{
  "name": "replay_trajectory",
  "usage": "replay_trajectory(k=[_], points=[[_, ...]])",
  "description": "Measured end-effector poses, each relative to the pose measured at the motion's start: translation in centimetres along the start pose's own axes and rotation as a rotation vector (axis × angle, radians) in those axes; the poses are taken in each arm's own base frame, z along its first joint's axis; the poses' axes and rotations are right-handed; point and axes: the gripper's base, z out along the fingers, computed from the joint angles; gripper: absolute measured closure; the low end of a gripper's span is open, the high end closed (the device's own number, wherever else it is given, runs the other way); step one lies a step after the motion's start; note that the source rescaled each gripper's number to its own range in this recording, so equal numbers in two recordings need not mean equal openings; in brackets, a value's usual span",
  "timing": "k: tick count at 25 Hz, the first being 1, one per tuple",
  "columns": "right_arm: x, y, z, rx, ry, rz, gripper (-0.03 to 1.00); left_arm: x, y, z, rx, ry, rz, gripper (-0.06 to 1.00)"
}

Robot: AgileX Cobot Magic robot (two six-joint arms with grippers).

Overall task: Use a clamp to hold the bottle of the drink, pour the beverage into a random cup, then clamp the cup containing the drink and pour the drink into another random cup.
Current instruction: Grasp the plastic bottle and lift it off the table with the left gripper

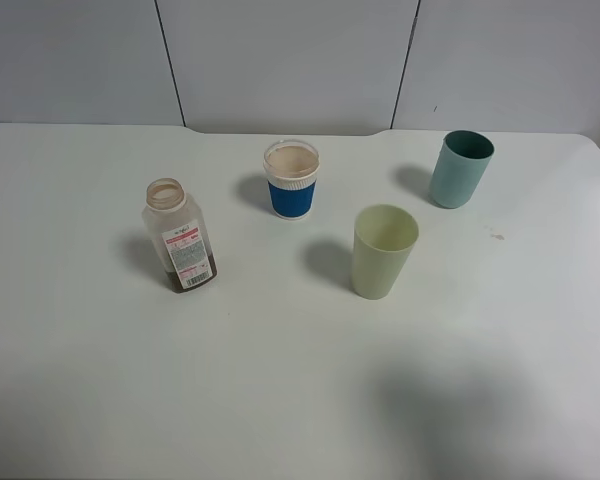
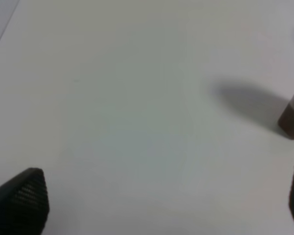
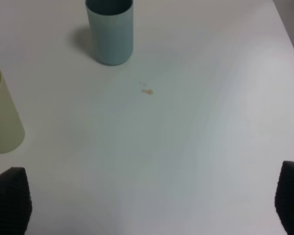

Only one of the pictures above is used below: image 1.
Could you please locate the clear plastic drink bottle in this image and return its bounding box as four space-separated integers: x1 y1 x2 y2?
142 178 217 293

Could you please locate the teal plastic cup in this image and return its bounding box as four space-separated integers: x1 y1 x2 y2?
429 130 495 209

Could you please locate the pale green plastic cup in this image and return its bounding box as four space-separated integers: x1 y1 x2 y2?
351 204 419 300

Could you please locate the blue sleeved paper cup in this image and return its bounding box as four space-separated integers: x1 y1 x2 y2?
263 139 320 220

